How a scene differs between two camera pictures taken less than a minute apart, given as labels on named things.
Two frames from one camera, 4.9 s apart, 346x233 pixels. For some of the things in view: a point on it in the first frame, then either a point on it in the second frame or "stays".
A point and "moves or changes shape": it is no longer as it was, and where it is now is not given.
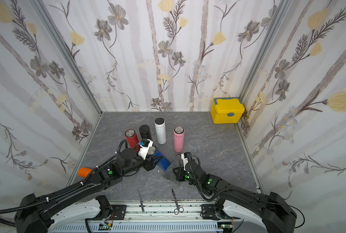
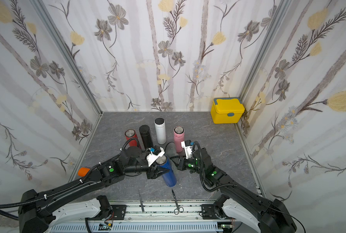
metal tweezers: [143, 208] stays
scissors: [181, 209] stays
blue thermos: [164, 163] moves or changes shape
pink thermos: [179, 134] stays
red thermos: [131, 139] stays
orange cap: [84, 171] stays
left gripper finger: [157, 158] -> [160, 171]
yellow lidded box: [226, 110] stays
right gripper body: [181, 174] -> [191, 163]
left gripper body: [147, 164] -> [151, 172]
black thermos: [145, 132] stays
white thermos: [160, 123] stays
